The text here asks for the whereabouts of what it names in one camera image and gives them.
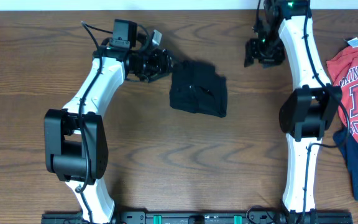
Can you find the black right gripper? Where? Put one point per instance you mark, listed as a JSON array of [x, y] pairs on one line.
[[252, 51]]

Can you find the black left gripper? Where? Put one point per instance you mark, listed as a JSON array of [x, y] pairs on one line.
[[160, 69]]

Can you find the black polo shirt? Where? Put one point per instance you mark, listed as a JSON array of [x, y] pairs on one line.
[[197, 88]]

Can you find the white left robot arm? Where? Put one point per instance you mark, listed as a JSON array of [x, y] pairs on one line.
[[76, 149]]

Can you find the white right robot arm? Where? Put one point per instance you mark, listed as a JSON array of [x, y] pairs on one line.
[[284, 31]]

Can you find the navy blue garment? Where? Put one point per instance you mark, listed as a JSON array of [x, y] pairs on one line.
[[349, 152]]

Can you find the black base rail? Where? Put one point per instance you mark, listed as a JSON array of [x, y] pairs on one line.
[[251, 217]]

